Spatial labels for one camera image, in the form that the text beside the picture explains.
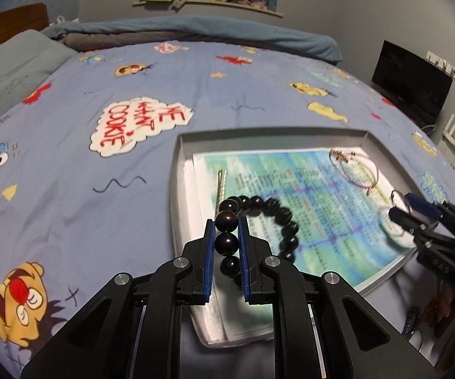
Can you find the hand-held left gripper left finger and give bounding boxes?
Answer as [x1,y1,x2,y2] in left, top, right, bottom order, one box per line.
[20,219,216,379]

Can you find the brown wooden headboard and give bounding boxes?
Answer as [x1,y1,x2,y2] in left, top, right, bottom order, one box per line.
[0,3,50,58]

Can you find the grey pillow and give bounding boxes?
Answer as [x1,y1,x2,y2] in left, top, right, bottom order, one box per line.
[0,29,79,121]

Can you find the white wall hook rack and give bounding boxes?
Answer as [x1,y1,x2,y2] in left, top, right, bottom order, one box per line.
[426,50,455,80]

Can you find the silver ring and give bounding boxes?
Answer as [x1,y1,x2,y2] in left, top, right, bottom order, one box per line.
[388,189,410,211]

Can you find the pink cord bracelet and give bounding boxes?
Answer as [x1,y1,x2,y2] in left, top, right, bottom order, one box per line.
[329,148,381,195]

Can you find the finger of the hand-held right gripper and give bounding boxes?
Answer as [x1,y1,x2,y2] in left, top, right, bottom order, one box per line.
[389,208,440,242]
[403,193,455,230]

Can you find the colourful printed paper sheet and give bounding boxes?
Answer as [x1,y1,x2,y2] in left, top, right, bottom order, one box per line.
[192,148,417,342]

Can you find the dark wooden bead bracelet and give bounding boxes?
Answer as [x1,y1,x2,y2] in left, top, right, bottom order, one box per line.
[216,195,300,278]

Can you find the blue cartoon printed blanket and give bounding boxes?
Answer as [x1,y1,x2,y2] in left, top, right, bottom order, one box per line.
[0,38,455,379]

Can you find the folded blue quilt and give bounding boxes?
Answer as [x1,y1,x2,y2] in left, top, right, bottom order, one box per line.
[40,15,343,63]

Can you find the black flat monitor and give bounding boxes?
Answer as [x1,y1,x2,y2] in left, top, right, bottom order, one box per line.
[371,40,454,119]

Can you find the grey shallow tray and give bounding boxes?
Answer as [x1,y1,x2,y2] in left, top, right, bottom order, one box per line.
[169,127,429,347]

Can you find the wooden window sill shelf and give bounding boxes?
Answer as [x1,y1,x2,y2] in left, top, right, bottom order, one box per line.
[133,0,284,18]

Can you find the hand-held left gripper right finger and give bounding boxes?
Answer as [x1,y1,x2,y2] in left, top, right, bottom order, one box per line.
[239,217,438,379]

